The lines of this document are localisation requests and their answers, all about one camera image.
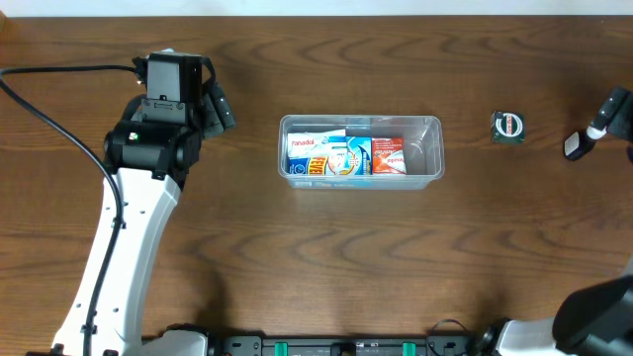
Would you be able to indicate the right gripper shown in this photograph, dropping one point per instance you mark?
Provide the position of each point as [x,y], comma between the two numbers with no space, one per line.
[623,126]

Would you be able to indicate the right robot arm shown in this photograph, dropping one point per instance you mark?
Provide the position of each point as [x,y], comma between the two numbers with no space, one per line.
[595,321]

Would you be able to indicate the red Panadol ActiFast box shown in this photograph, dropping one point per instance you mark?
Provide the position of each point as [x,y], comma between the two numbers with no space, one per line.
[388,156]

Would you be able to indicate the dark bottle white cap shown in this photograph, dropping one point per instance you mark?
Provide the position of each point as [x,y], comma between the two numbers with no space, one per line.
[580,143]

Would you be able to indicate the white Panadol box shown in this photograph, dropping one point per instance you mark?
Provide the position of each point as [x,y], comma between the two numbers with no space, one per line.
[310,144]

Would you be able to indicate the green Zam-Buk box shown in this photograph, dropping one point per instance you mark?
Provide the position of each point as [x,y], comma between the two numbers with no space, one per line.
[507,127]

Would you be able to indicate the clear plastic container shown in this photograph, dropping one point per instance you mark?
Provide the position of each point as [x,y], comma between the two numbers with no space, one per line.
[423,150]

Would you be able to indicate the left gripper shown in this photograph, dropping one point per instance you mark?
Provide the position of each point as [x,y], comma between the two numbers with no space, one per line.
[218,111]

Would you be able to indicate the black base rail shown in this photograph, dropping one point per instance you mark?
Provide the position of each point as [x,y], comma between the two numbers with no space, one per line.
[346,346]

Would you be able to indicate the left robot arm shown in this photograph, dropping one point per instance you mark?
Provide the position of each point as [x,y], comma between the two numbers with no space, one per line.
[148,155]

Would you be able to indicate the blue medicine box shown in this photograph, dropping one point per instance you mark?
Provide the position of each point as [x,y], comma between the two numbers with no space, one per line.
[349,155]

